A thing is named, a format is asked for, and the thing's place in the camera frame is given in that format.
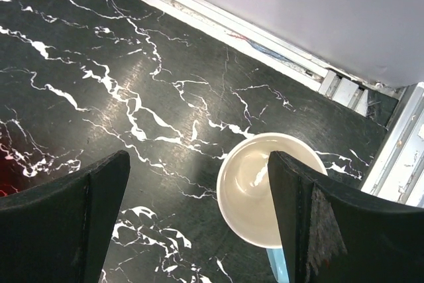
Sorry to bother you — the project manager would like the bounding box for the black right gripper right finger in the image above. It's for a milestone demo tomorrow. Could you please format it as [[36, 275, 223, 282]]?
[[268, 151, 423, 282]]

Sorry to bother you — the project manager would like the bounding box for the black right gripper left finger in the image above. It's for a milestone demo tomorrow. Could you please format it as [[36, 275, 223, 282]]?
[[1, 150, 130, 282]]

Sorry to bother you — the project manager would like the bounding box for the aluminium frame rail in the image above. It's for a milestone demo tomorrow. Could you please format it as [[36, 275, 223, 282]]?
[[141, 0, 423, 207]]

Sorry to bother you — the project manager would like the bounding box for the blue ceramic cup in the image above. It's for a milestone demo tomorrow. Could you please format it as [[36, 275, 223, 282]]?
[[217, 133, 327, 282]]

